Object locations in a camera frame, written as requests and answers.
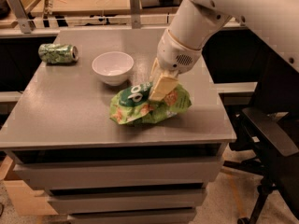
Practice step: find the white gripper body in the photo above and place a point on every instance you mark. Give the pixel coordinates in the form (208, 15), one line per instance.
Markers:
(175, 54)

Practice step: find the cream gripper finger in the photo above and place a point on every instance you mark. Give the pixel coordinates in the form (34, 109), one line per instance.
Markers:
(155, 71)
(162, 84)

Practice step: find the green rice chip bag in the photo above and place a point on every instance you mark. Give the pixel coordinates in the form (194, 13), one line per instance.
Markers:
(132, 106)

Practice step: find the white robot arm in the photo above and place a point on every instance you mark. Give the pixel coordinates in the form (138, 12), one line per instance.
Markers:
(275, 22)

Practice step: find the white bowl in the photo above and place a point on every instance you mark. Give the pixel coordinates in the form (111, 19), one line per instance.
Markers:
(113, 68)

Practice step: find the green soda can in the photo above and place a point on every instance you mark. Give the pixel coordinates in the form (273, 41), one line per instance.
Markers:
(58, 53)

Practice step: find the grey drawer cabinet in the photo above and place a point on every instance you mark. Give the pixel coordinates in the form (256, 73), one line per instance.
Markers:
(63, 141)

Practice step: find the black office chair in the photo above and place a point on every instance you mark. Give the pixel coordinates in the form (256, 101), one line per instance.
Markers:
(269, 126)

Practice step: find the wooden back workbench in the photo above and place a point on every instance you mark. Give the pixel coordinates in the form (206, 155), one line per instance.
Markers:
(80, 11)

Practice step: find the cardboard box on floor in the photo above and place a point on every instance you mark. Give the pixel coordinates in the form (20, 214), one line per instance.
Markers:
(26, 201)

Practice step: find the middle metal bracket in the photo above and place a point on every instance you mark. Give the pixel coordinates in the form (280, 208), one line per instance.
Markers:
(135, 14)

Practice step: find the metal bracket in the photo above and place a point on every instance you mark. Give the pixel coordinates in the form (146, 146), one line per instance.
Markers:
(135, 14)
(25, 24)

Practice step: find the left metal bracket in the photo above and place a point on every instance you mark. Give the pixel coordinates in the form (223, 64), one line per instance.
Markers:
(25, 24)

